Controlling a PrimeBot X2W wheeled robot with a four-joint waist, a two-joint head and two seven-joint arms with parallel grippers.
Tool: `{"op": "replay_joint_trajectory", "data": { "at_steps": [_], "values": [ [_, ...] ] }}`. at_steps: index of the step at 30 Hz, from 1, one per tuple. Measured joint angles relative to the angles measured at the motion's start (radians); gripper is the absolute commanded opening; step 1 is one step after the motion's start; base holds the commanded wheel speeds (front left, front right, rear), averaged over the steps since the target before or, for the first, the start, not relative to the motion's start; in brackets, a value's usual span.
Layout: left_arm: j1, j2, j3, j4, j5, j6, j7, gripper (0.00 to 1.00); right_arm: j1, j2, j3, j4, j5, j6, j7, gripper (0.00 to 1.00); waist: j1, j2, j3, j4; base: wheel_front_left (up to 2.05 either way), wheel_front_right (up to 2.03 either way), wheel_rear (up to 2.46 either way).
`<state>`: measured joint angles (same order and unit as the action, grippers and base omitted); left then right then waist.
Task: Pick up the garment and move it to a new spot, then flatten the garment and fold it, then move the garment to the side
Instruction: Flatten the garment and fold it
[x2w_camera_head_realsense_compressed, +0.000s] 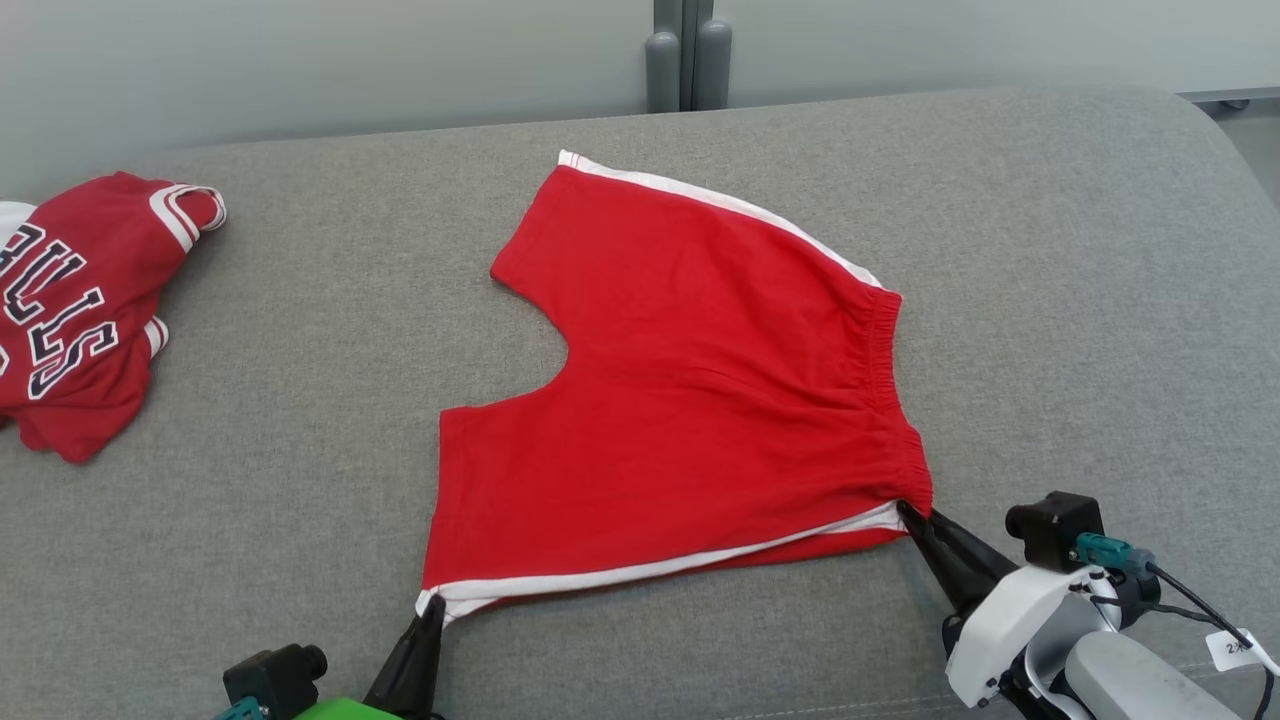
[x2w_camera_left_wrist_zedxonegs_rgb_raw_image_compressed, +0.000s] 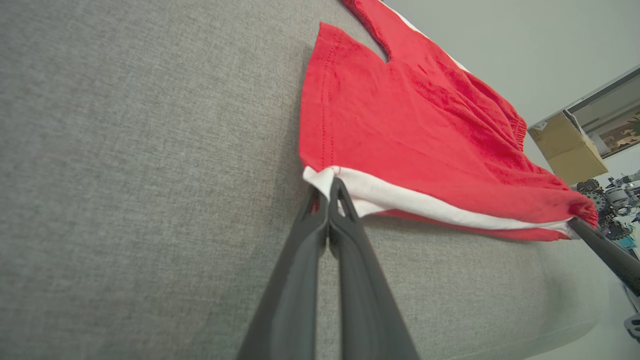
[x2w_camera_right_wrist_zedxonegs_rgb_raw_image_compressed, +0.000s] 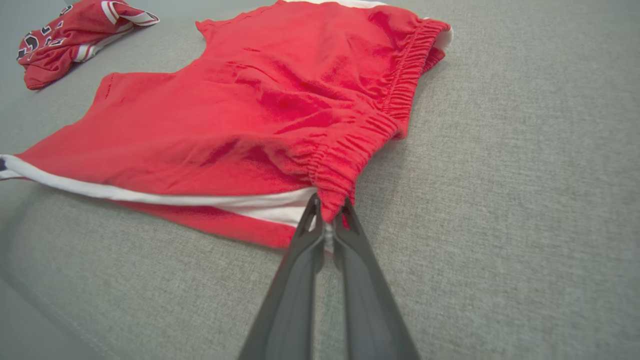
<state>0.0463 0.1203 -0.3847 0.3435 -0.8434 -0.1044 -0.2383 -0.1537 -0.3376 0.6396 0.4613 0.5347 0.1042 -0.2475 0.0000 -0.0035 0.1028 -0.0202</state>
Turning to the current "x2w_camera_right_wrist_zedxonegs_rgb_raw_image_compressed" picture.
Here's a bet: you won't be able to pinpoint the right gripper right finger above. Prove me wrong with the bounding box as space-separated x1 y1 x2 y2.
332 197 421 360

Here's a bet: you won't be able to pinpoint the red shorts with white stripe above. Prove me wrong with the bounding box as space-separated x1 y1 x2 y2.
0 0 454 251

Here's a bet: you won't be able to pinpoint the red Bulls basketball jersey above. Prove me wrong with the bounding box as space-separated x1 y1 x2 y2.
16 0 161 91

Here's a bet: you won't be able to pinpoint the grey fabric sofa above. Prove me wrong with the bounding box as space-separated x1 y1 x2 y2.
0 0 640 360

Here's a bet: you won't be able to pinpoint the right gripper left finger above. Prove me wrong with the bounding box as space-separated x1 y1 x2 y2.
237 193 326 360

